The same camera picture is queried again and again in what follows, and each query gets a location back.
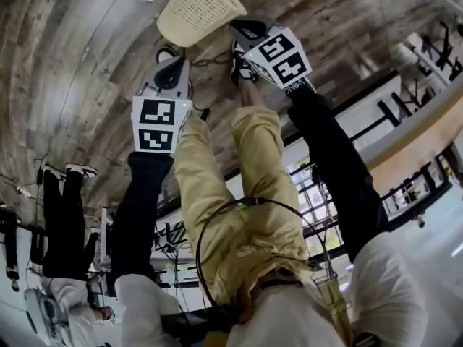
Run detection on wooden table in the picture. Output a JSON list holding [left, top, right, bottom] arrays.
[[356, 80, 463, 186]]

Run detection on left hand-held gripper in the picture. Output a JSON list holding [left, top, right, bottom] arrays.
[[131, 56, 193, 155]]

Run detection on beige harness strap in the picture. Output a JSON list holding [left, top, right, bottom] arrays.
[[310, 272, 354, 347]]

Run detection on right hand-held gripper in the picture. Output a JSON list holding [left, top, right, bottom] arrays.
[[229, 15, 313, 88]]

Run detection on person's right shoe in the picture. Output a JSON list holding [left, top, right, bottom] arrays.
[[230, 39, 260, 88]]

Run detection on person's white shirt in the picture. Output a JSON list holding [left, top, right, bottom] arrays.
[[114, 240, 430, 347]]

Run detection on person's right forearm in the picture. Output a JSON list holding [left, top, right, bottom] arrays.
[[286, 82, 391, 264]]

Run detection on person's left forearm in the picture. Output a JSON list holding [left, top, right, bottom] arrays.
[[109, 151, 175, 282]]

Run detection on black metal railing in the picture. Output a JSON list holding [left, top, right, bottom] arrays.
[[155, 69, 455, 267]]

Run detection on person's shoe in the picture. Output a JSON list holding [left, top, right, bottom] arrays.
[[230, 39, 260, 88], [155, 45, 186, 65]]

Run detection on black strap buckle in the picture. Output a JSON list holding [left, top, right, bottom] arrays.
[[355, 332, 381, 347]]

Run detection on black body cable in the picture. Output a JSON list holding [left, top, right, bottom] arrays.
[[195, 196, 329, 307]]

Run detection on black plug cable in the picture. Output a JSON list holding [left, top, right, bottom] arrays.
[[153, 0, 238, 123]]

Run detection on person's left shoe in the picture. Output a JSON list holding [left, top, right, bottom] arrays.
[[155, 45, 186, 65]]

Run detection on person's beige trousers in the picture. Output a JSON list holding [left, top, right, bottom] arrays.
[[172, 84, 313, 305]]

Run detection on beige plastic waste basket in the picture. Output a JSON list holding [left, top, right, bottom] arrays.
[[156, 0, 248, 48]]

